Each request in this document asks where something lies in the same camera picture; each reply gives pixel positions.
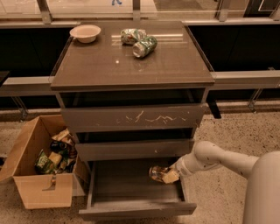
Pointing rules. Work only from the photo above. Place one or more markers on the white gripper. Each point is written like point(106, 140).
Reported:
point(181, 167)

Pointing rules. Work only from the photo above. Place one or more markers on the grey top drawer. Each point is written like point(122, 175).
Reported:
point(159, 117)

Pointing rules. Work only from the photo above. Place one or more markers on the green soda can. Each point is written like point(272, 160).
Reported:
point(145, 46)

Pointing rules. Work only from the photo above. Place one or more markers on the grey drawer cabinet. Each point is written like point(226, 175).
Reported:
point(106, 73)

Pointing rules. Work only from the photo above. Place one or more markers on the grey open bottom drawer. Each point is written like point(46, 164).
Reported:
point(122, 189)

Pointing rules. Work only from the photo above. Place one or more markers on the dark can in box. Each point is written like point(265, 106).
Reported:
point(58, 146)

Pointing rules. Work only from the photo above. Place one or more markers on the crushed orange can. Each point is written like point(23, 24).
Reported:
point(157, 172)

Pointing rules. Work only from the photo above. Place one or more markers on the yellow snack packet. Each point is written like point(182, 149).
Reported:
point(55, 158)

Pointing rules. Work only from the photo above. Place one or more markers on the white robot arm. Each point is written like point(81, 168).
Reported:
point(262, 201)

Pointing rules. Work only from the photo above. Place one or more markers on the white bowl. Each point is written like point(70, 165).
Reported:
point(85, 33)

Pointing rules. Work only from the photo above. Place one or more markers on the cardboard box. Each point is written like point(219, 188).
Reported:
point(42, 191)

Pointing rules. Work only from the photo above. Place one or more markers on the grey middle drawer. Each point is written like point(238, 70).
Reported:
point(136, 149)

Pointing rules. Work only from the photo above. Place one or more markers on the green snack bag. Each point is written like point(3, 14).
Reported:
point(43, 164)

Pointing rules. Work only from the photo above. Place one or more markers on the crushed green white can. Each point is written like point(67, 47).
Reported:
point(131, 36)

